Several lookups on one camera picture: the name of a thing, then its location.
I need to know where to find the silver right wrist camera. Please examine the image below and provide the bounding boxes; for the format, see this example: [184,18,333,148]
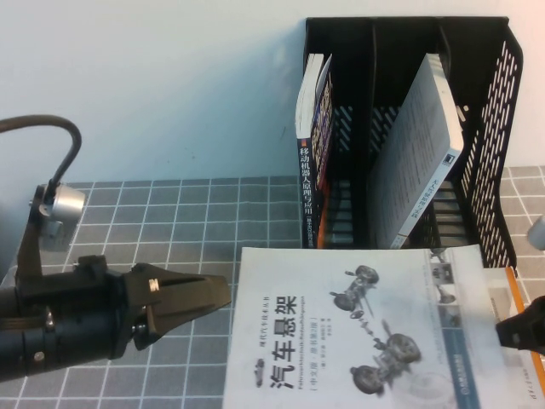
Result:
[526,212,545,251]

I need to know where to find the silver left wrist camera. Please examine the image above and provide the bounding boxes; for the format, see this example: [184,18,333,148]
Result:
[37,181,86,223]

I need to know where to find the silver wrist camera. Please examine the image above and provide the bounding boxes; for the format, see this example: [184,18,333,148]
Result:
[37,181,86,223]
[526,212,545,251]

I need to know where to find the dark left arm cable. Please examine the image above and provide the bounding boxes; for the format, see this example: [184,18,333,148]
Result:
[0,114,83,193]

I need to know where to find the orange-edged white ROS2 book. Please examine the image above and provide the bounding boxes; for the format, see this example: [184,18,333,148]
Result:
[483,266,545,409]

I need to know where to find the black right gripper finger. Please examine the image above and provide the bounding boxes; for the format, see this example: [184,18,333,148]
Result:
[496,293,545,337]
[496,325,545,354]

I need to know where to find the black mesh book stand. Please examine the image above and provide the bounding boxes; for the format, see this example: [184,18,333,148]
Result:
[301,16,523,270]

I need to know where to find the dark mobile robot book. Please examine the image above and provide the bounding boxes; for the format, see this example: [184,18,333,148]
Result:
[295,53,334,250]

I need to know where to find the white car suspension book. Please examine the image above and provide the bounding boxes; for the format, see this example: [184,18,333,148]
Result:
[221,244,512,409]

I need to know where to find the grey white driverless book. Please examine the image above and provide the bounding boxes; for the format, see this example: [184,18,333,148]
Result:
[368,53,464,251]

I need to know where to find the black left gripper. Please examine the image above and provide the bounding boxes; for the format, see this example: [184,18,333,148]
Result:
[74,254,230,351]

